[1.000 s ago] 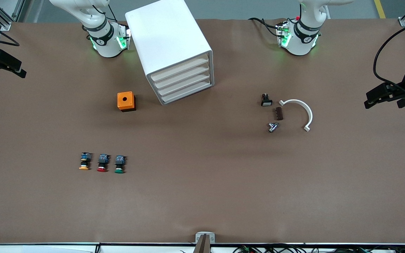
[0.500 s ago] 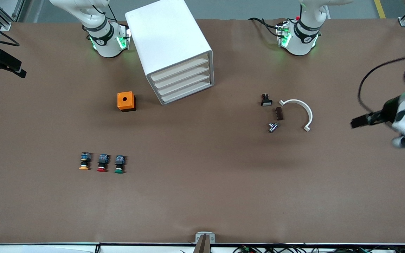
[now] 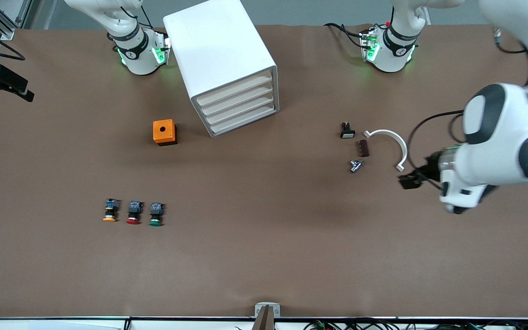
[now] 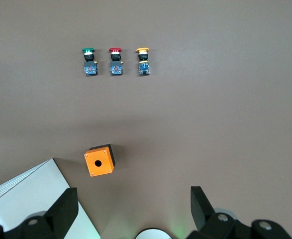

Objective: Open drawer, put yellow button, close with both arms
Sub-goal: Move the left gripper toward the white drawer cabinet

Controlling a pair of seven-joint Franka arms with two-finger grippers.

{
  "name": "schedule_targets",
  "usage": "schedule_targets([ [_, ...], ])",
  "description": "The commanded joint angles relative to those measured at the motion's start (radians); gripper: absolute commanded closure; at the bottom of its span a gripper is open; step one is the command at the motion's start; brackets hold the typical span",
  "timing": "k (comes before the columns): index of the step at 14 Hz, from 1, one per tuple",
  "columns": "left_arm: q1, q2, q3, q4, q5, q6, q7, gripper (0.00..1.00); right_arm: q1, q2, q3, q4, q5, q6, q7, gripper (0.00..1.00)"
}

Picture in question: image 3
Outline yellow push button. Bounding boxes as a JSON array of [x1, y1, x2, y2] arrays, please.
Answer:
[[103, 198, 121, 223]]

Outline red push button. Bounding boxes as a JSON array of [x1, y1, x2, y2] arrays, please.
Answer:
[[126, 200, 143, 225]]

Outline green push button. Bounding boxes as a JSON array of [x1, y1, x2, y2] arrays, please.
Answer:
[[149, 202, 165, 227]]

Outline white curved plastic bracket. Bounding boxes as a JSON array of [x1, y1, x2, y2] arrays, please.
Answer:
[[363, 129, 408, 172]]

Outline aluminium frame profile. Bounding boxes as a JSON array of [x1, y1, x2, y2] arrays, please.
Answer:
[[0, 0, 33, 41]]

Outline orange button enclosure box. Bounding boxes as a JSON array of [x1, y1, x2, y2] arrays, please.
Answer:
[[153, 119, 178, 146]]

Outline black cable bundle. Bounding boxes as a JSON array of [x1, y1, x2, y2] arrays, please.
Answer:
[[305, 319, 528, 330]]

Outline black arm base cable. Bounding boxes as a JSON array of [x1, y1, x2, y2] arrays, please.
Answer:
[[324, 22, 366, 48]]

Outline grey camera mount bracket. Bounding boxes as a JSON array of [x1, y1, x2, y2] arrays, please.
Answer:
[[254, 302, 281, 318]]

